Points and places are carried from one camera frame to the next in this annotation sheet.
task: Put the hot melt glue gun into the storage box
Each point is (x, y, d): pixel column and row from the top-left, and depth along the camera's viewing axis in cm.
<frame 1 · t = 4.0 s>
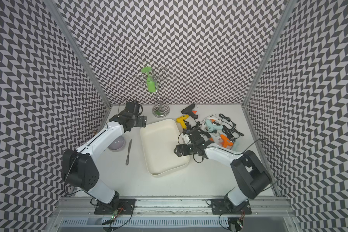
left hand: (135, 120, 88), fingers open
right hand: (180, 152, 87), fingers open
cream plastic storage box: (159, 140, 98), point 2 cm above the table
yellow hot glue gun: (181, 120, 109), point 2 cm above the table
light blue hot glue gun: (210, 126, 103), point 3 cm above the table
orange hot glue gun: (225, 141, 98), on the table
white hot glue gun: (217, 138, 98), point 2 cm above the table
green spray bottle: (150, 82, 101), point 26 cm above the table
metal knife: (127, 161, 90), on the table

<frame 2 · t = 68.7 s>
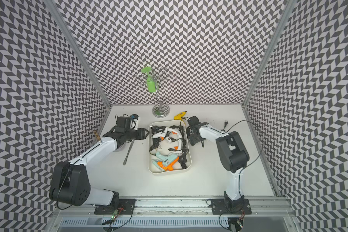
left hand: (145, 133, 88), fingers open
right hand: (200, 139, 97), fingers open
yellow hot glue gun: (178, 117, 110), point 3 cm above the table
light blue hot glue gun: (155, 162, 88), point 2 cm above the table
orange hot glue gun: (169, 167, 84), point 4 cm above the table
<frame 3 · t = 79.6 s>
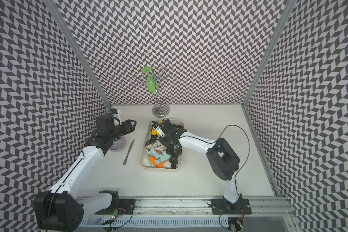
left hand: (132, 124, 81), fingers open
right hand: (164, 137, 90), fingers open
yellow hot glue gun: (157, 131, 82), point 19 cm above the table
orange hot glue gun: (160, 165, 85), point 4 cm above the table
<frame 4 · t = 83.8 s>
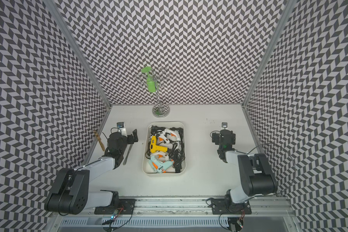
left hand: (128, 130, 90), fingers open
right hand: (222, 134, 94), fingers open
yellow hot glue gun: (154, 147, 90), point 6 cm above the table
wooden stick: (99, 140, 100), on the table
